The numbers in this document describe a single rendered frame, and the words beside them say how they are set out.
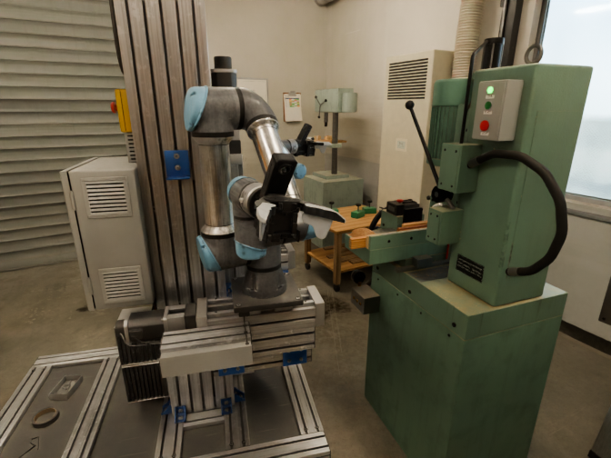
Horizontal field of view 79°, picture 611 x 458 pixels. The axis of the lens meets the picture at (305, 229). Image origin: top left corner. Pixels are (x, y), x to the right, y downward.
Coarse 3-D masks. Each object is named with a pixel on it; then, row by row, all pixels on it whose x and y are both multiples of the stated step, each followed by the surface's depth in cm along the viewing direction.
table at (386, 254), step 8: (376, 232) 158; (384, 232) 158; (360, 248) 145; (384, 248) 140; (392, 248) 141; (400, 248) 143; (408, 248) 144; (416, 248) 146; (424, 248) 147; (432, 248) 148; (440, 248) 150; (360, 256) 146; (368, 256) 139; (376, 256) 140; (384, 256) 141; (392, 256) 143; (400, 256) 144; (408, 256) 145
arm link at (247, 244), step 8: (240, 224) 85; (248, 224) 85; (240, 232) 86; (248, 232) 85; (240, 240) 86; (248, 240) 86; (256, 240) 87; (280, 240) 90; (240, 248) 87; (248, 248) 87; (256, 248) 87; (264, 248) 89; (240, 256) 88; (248, 256) 87; (256, 256) 88
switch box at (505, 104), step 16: (496, 80) 101; (512, 80) 98; (480, 96) 106; (496, 96) 101; (512, 96) 99; (480, 112) 107; (496, 112) 101; (512, 112) 101; (496, 128) 102; (512, 128) 103
